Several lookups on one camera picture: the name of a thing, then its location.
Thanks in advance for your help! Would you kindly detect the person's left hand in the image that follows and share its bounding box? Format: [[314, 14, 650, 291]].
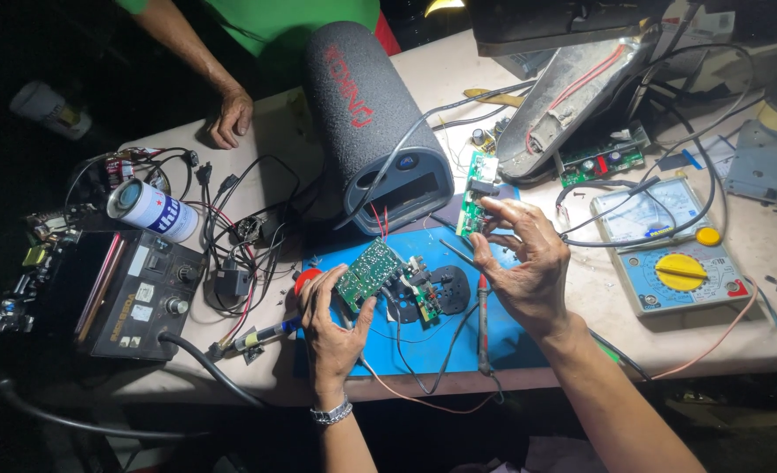
[[298, 263, 379, 397]]

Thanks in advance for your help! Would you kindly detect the person's right hand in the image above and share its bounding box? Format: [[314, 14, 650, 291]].
[[469, 196, 573, 341]]

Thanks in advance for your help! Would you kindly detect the wide green circuit board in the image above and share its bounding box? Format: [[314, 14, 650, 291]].
[[335, 237, 404, 314]]

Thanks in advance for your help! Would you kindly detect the narrow green circuit board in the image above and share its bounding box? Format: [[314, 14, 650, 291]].
[[455, 152, 500, 238]]

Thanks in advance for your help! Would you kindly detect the silver wristwatch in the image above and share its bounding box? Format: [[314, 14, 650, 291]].
[[310, 397, 354, 426]]

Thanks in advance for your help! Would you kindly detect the red multimeter probe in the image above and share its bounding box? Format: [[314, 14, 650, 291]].
[[477, 275, 493, 377]]

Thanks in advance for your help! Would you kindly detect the black round perforated plate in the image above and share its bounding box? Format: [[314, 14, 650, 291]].
[[386, 265, 472, 324]]

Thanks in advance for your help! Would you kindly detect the blue work mat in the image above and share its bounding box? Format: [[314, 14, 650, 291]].
[[294, 184, 550, 378]]

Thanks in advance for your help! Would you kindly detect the small green amplifier board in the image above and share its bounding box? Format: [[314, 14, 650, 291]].
[[403, 256, 443, 323]]

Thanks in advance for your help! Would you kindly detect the black power adapter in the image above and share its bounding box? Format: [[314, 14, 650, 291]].
[[214, 258, 253, 298]]

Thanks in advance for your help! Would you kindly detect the green board with capacitors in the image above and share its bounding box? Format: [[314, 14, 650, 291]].
[[554, 139, 650, 189]]

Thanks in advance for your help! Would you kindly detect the analog multimeter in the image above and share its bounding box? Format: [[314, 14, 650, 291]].
[[590, 176, 755, 318]]

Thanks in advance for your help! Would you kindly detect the grey metal lamp housing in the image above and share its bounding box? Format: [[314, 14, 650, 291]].
[[495, 34, 660, 183]]

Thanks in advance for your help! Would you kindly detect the black soldering station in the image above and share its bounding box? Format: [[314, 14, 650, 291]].
[[47, 230, 207, 361]]

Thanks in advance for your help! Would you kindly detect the white spray can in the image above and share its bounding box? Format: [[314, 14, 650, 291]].
[[106, 179, 200, 244]]

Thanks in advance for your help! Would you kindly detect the grey tube speaker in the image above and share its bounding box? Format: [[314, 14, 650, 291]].
[[303, 21, 456, 236]]

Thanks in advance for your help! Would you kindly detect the white plastic container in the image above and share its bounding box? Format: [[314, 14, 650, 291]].
[[9, 80, 94, 141]]

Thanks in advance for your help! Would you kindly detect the blue handled soldering iron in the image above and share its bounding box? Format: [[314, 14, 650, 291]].
[[208, 316, 304, 359]]

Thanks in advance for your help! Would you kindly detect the black thick hose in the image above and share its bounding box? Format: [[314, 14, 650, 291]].
[[157, 330, 268, 409]]

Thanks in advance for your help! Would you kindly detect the tangle of black cables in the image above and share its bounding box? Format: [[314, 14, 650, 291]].
[[63, 146, 304, 316]]

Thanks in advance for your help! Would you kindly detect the yellow handled tool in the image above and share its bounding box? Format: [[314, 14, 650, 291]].
[[462, 87, 527, 109]]

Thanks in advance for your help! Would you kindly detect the grey speaker cable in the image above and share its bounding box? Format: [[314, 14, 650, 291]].
[[332, 79, 537, 231]]

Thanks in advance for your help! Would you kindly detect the pink wire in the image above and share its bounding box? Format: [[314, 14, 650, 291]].
[[359, 276, 760, 416]]

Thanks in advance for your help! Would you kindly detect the grey metal bracket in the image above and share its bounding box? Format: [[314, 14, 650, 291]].
[[724, 118, 777, 212]]

